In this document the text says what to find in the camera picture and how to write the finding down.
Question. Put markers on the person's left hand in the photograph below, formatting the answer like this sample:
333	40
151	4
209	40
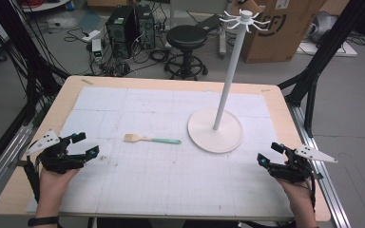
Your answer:
54	188

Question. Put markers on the white flat board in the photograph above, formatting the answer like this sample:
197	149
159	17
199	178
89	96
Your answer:
329	49

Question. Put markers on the white device with green display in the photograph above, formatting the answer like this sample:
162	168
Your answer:
97	49

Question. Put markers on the silver grey appliance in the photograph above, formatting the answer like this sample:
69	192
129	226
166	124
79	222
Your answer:
323	27

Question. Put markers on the white grid mat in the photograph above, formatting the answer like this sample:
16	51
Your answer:
171	177

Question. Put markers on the person's right hand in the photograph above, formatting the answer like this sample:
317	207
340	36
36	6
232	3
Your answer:
296	196

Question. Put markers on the black round stool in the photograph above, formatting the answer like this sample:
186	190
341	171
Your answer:
187	38

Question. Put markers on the black metal frame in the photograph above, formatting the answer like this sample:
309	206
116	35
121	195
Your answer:
33	76
316	60

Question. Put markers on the white power strip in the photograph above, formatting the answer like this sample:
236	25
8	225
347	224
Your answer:
91	35

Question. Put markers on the aluminium rail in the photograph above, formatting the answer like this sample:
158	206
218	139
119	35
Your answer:
0	164
320	171

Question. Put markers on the white metal stand leg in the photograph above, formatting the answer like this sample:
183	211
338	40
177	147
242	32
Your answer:
222	39

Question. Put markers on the large black computer tower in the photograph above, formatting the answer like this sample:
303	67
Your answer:
122	30

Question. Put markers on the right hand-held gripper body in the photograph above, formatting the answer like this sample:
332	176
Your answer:
293	167

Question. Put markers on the slim black computer tower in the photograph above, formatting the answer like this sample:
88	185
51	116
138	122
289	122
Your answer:
145	27

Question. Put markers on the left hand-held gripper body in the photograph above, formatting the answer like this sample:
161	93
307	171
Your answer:
54	158

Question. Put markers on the large cardboard box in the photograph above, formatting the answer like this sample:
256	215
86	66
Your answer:
285	34

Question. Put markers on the white hook stand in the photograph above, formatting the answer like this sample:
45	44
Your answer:
217	133

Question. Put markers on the black wristband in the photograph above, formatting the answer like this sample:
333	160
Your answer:
43	221

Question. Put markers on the beige tape strip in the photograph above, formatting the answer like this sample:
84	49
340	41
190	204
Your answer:
87	82

